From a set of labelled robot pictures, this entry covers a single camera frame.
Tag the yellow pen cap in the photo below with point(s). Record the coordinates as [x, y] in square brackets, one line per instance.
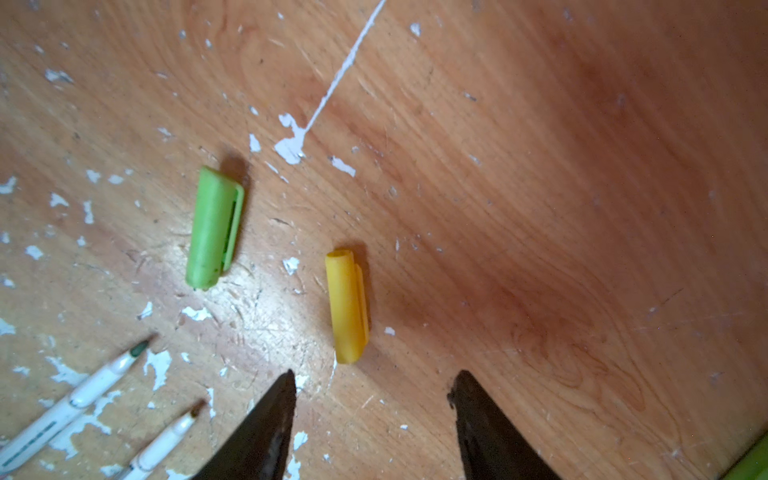
[348, 305]

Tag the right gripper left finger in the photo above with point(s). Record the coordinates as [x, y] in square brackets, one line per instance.
[259, 446]

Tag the green plastic tray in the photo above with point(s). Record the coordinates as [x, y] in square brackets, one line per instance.
[753, 465]

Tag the white pen yellow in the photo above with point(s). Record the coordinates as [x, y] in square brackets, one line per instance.
[147, 460]

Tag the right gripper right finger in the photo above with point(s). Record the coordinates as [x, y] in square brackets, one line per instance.
[491, 447]

